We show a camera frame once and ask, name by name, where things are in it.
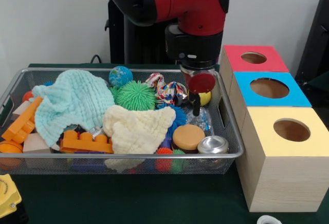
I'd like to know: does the wooden three-hole box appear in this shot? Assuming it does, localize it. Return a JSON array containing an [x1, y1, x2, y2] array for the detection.
[[219, 45, 329, 213]]

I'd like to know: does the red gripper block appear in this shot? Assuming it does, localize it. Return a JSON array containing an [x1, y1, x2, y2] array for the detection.
[[188, 71, 216, 117]]

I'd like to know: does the blue globe ball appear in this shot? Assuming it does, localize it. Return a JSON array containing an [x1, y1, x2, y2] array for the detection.
[[108, 66, 134, 88]]

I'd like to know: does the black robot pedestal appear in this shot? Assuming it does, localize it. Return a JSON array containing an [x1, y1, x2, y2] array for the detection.
[[99, 0, 180, 65]]

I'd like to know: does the multicolour rope toy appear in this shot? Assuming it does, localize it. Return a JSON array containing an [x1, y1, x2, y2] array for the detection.
[[145, 72, 190, 106]]

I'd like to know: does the green spiky ball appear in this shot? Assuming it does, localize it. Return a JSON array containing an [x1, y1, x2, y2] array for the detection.
[[109, 80, 158, 111]]

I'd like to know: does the long orange toy brick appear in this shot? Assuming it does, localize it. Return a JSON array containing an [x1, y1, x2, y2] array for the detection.
[[1, 96, 44, 144]]

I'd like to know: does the black stand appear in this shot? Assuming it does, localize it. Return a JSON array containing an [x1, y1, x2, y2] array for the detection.
[[295, 0, 329, 81]]

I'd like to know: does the silver metal tin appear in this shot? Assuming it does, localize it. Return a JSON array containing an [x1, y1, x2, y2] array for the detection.
[[197, 136, 229, 155]]

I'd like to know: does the yellow emergency stop button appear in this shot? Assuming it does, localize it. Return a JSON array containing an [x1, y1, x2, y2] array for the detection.
[[0, 174, 23, 221]]

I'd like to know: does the round orange sponge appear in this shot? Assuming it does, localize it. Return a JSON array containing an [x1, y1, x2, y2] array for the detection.
[[172, 124, 206, 151]]

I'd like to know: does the dark green table cloth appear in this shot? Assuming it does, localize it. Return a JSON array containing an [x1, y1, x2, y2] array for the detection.
[[307, 71, 329, 88], [0, 63, 329, 224]]

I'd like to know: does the mint green cloth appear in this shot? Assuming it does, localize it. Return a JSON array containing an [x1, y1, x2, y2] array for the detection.
[[32, 69, 116, 147]]

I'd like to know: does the wire mesh bin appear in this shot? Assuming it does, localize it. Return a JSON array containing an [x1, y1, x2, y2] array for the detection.
[[0, 67, 245, 175]]

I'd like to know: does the yellow ball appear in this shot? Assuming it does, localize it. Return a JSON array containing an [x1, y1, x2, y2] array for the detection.
[[189, 90, 212, 107]]

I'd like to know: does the cream knitted cloth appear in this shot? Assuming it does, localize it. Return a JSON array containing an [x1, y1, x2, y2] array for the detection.
[[102, 105, 177, 155]]

